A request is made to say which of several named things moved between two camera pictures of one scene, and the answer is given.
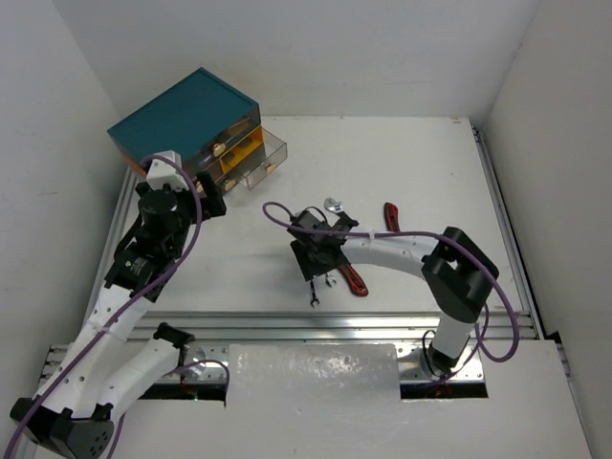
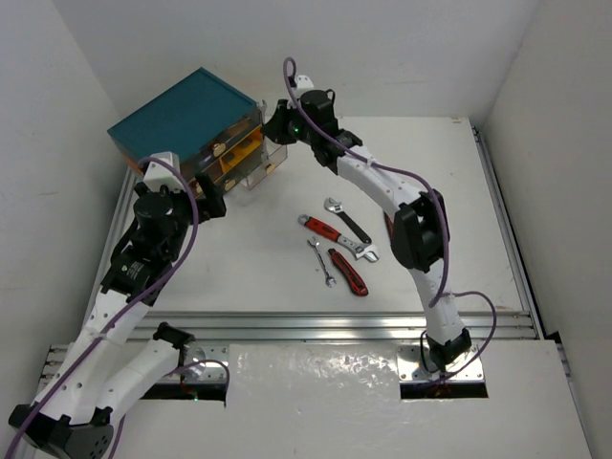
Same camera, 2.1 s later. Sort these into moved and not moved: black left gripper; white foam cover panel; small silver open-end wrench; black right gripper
Moved: small silver open-end wrench; black right gripper
Not moved: black left gripper; white foam cover panel
